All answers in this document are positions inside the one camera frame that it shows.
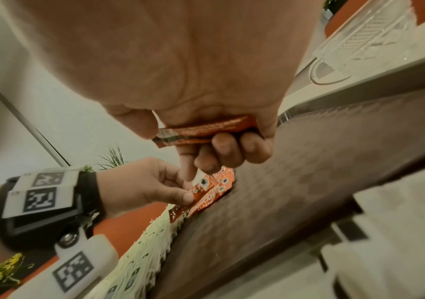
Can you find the person's right hand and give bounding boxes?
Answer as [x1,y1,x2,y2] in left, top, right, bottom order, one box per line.
[3,0,326,182]

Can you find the yellow flowers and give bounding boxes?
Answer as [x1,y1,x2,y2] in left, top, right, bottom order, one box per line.
[0,252,35,293]

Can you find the green spiky plant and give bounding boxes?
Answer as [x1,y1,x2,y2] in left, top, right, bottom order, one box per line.
[95,145,129,171]

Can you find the person's left hand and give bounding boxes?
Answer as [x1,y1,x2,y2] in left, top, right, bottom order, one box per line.
[97,157,199,220]

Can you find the row of white sachets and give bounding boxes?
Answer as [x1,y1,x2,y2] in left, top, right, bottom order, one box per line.
[83,204,188,299]

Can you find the orange sachet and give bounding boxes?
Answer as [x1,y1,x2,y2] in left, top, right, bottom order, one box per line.
[152,114,260,148]
[212,166,236,202]
[168,174,221,220]

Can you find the brown woven box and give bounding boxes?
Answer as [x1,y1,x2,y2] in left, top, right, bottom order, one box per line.
[152,84,425,299]

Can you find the black wrist tracker with markers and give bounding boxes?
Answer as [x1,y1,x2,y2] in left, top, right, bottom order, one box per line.
[0,167,119,299]

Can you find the clear glass container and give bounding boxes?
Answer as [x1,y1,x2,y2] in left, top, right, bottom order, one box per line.
[309,0,419,86]

